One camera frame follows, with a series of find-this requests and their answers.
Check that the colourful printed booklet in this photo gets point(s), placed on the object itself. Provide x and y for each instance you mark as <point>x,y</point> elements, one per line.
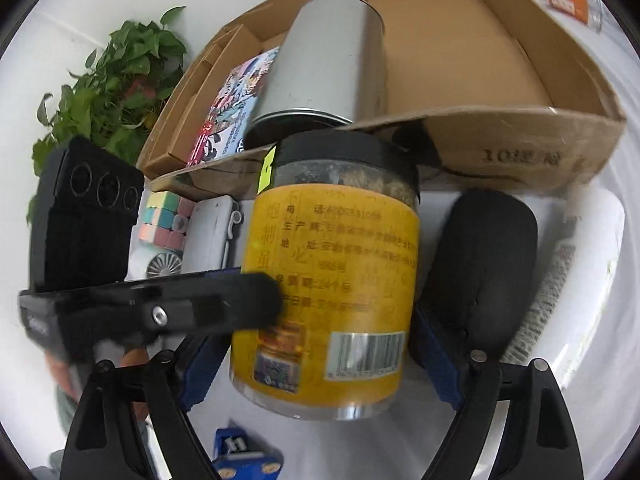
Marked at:
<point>235,105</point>

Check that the black oval pouch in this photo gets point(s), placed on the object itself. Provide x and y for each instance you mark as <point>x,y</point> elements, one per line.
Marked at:
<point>480,270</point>

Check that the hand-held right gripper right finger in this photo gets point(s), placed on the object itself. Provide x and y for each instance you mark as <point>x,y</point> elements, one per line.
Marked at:
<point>440,365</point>

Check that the pastel puzzle cube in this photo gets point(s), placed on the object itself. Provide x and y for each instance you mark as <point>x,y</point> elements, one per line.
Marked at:
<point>165,220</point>

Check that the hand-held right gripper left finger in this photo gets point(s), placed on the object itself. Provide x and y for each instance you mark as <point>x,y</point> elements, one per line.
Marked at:
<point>201,370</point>

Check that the person's left hand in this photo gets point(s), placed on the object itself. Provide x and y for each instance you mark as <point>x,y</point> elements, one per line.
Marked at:
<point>134,356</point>

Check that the potted green plant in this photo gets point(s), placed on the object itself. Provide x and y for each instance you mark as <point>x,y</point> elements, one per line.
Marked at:
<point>125,85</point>

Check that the small white fan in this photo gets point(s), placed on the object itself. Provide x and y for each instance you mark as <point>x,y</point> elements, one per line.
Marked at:
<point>161,264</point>

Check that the white spray bottle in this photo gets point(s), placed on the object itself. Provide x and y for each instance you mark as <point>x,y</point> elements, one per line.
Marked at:
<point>570,280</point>

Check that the white table cloth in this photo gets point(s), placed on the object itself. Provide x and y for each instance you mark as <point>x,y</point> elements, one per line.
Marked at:
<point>350,452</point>

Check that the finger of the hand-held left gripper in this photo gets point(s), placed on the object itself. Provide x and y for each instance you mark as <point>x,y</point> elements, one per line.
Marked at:
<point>210,305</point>

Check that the blue stapler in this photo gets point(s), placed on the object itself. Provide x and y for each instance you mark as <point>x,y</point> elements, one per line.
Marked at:
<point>247,460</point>

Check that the silver metal can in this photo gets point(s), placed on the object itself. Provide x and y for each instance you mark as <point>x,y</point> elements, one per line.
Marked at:
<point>325,65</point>

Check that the small cardboard tray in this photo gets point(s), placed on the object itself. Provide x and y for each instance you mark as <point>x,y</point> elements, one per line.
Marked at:
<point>175,125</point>

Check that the large cardboard box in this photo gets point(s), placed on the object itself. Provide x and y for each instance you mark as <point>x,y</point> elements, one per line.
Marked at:
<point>465,75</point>

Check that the yellow label jar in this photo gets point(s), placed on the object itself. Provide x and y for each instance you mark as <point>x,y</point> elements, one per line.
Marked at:
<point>330,280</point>

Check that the white rectangular case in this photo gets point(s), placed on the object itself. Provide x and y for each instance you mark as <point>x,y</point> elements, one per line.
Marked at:
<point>207,237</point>

